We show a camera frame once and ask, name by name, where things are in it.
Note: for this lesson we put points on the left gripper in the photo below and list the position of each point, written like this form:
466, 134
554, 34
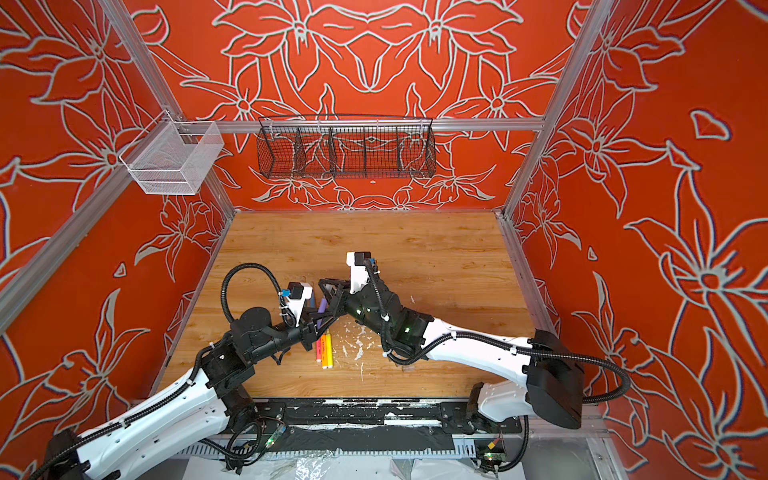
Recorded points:
306, 332

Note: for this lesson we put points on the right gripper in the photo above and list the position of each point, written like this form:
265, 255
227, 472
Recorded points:
346, 298

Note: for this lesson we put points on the purple pen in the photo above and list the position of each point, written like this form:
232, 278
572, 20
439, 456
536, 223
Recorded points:
322, 307

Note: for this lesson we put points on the yellow pen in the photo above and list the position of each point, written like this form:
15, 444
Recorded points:
330, 350

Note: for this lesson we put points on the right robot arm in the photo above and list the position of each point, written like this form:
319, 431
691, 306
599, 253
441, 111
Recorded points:
540, 376

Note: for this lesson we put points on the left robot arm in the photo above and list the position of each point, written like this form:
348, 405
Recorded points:
208, 400

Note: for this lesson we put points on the orange pen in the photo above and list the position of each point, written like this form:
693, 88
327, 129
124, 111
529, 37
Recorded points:
324, 351

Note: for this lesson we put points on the clear plastic bin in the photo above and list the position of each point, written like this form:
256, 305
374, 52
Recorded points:
174, 158

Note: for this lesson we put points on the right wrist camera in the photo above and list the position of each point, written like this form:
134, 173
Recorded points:
359, 276

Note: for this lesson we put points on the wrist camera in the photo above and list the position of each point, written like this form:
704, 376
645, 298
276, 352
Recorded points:
359, 276
292, 300

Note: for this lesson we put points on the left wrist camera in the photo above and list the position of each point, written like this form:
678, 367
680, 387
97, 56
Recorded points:
292, 300

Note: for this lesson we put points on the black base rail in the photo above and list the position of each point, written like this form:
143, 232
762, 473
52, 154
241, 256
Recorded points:
449, 415

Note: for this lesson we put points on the black wire basket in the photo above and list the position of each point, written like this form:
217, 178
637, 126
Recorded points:
352, 147

